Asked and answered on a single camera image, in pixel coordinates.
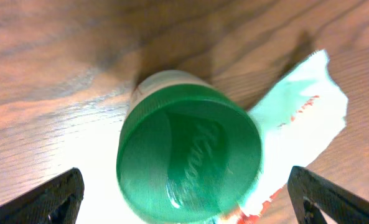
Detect light green wipes packet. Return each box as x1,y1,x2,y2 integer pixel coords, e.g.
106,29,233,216
221,49,349,224

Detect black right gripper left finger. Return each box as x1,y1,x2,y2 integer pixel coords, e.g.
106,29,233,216
0,168,85,224

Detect green lid jar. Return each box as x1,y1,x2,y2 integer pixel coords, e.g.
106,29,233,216
116,70,264,223

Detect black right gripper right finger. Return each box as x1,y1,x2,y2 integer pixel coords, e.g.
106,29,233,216
287,166,369,224

